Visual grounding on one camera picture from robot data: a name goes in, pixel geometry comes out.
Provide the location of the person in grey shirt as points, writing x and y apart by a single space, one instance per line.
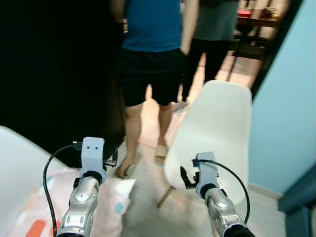
215 24

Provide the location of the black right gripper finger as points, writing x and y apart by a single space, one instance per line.
189 185
183 175

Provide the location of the pink patterned pillow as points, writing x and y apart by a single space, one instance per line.
34 207

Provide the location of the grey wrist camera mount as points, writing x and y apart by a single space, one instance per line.
207 173
92 155

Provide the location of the beige slipper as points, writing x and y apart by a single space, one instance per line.
161 153
129 170

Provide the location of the white plastic shell chair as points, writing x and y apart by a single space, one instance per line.
217 128

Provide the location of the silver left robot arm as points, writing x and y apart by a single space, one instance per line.
81 207

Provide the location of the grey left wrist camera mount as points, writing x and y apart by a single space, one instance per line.
92 155

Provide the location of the white bed mattress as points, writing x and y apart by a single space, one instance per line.
19 163

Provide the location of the dark blue furniture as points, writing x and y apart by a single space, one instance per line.
298 207

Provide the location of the person in blue shirt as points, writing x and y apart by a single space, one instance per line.
150 29

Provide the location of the black door frame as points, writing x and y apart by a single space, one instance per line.
276 44

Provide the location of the dark wooden table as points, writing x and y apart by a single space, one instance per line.
256 22

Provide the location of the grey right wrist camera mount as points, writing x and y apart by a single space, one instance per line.
207 173

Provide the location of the black door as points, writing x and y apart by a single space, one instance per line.
54 64

